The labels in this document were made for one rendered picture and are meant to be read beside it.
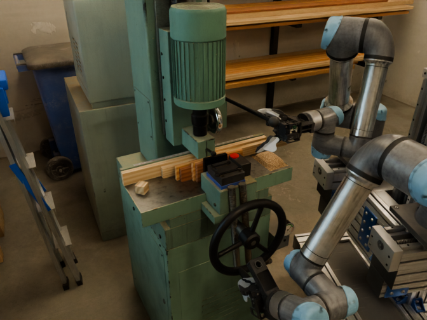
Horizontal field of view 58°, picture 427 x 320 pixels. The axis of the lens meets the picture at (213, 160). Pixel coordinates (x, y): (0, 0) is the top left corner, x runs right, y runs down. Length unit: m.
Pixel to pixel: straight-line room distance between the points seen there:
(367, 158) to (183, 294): 0.88
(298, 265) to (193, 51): 0.69
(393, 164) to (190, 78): 0.63
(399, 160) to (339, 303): 0.38
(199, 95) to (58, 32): 2.37
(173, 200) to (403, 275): 0.81
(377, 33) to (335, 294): 0.84
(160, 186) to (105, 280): 1.08
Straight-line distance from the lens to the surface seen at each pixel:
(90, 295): 2.27
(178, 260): 1.43
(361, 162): 1.02
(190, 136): 1.38
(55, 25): 3.47
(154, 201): 1.28
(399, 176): 0.96
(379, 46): 1.43
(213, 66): 1.22
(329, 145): 1.46
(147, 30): 1.40
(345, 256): 2.19
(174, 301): 1.56
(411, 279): 1.53
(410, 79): 4.96
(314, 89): 4.75
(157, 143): 1.54
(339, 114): 1.46
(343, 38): 1.44
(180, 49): 1.22
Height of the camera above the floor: 1.64
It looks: 29 degrees down
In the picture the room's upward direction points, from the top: straight up
